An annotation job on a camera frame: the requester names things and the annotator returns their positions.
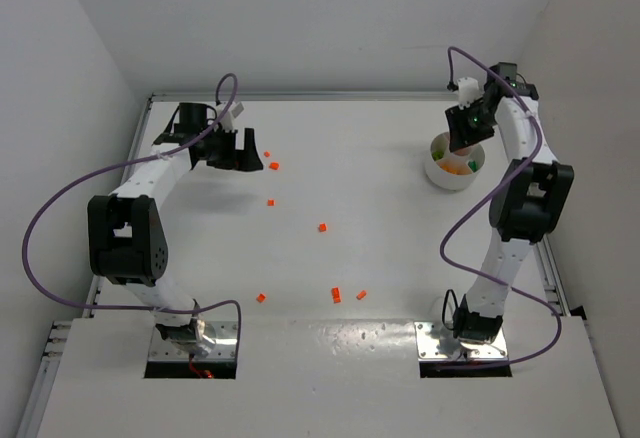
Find white divided bowl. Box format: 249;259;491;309
423;132;485;191

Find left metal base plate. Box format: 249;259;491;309
148;321;238;363

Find metal base plate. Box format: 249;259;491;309
148;321;238;363
414;321;508;364

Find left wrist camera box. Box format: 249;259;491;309
220;101;244;131

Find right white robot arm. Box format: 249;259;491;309
445;62;574;343

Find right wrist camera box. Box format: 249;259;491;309
454;77;483;109

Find yellow-orange legos in bowl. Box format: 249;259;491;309
439;162;474;176

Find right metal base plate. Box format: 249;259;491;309
414;321;508;364

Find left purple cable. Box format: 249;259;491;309
21;73;242;344

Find orange double lego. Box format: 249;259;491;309
331;287;341;304

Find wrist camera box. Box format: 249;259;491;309
220;101;244;131
454;77;483;109

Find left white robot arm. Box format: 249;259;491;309
87;102;263;357

